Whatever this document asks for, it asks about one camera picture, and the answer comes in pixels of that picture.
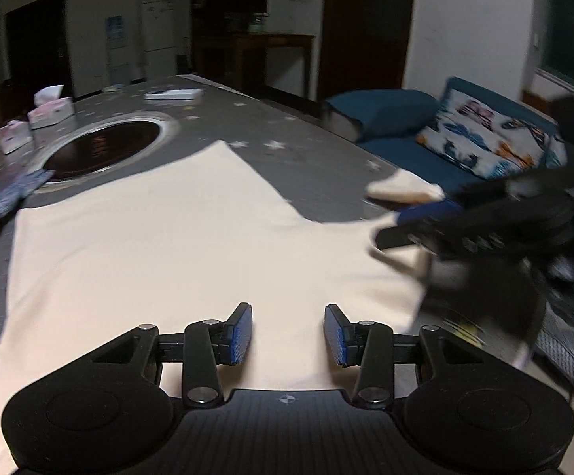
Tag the cream white garment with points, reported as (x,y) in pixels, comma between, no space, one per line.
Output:
(188,241)

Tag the water dispenser with bottle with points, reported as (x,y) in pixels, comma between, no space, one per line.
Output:
(117,51)

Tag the blue sofa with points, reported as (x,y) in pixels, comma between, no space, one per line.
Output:
(385,122)

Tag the pink tissue box near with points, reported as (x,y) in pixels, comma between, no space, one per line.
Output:
(14,135)

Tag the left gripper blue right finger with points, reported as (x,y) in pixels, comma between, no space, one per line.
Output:
(337,330)

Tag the dark wooden side table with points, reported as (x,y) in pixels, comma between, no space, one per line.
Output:
(274,61)

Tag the blue knitted work glove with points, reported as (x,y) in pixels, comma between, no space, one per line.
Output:
(5,197)

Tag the round black induction cooktop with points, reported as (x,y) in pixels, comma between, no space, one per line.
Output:
(101,147)

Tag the pink tissue box far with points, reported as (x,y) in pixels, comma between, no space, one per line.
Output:
(50,108)

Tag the white refrigerator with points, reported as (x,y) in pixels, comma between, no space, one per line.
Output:
(157,20)

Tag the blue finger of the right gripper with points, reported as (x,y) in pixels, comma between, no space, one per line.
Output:
(435,211)
(422,234)

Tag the pink tissue box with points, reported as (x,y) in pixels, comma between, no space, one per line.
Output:
(14,135)
(50,108)

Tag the patterned white cushion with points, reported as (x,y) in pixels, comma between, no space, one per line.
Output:
(488,144)

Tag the white remote control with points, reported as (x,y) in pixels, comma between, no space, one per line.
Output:
(174,94)

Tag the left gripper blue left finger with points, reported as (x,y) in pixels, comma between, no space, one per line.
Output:
(238,334)

